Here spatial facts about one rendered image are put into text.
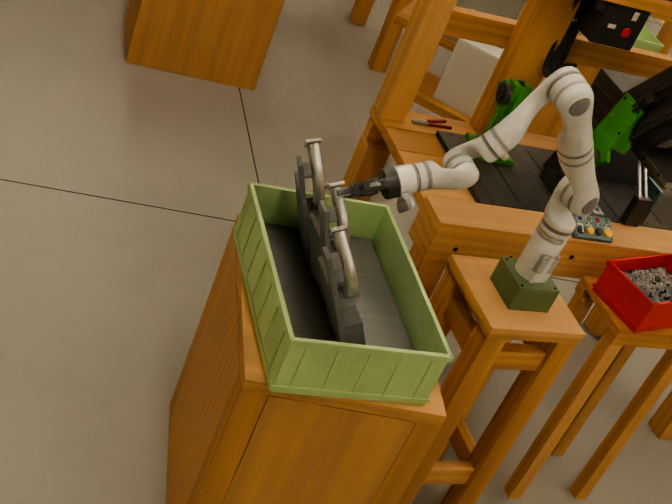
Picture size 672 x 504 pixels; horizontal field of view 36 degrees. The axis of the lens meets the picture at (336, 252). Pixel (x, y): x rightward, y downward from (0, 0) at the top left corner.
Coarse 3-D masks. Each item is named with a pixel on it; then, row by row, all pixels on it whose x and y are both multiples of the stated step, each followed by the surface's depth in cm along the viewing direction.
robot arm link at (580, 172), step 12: (588, 156) 261; (564, 168) 266; (576, 168) 263; (588, 168) 265; (576, 180) 268; (588, 180) 269; (576, 192) 272; (588, 192) 273; (576, 204) 276; (588, 204) 277
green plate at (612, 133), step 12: (624, 96) 341; (624, 108) 340; (612, 120) 342; (624, 120) 338; (636, 120) 335; (600, 132) 345; (612, 132) 341; (624, 132) 337; (600, 144) 343; (612, 144) 339; (624, 144) 342
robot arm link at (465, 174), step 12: (420, 168) 251; (432, 168) 251; (444, 168) 251; (456, 168) 251; (468, 168) 251; (420, 180) 250; (432, 180) 251; (444, 180) 252; (456, 180) 252; (468, 180) 252
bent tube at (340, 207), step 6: (330, 186) 246; (336, 186) 248; (330, 192) 248; (342, 198) 248; (336, 204) 248; (342, 204) 248; (336, 210) 248; (342, 210) 248; (342, 216) 248; (342, 222) 248; (348, 222) 249; (348, 228) 249; (348, 234) 250; (330, 240) 263; (348, 240) 251
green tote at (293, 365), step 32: (256, 192) 280; (288, 192) 283; (256, 224) 269; (288, 224) 290; (352, 224) 295; (384, 224) 293; (256, 256) 265; (384, 256) 290; (256, 288) 262; (416, 288) 269; (256, 320) 257; (288, 320) 238; (416, 320) 266; (288, 352) 236; (320, 352) 238; (352, 352) 240; (384, 352) 242; (416, 352) 245; (448, 352) 249; (288, 384) 242; (320, 384) 245; (352, 384) 247; (384, 384) 249; (416, 384) 252
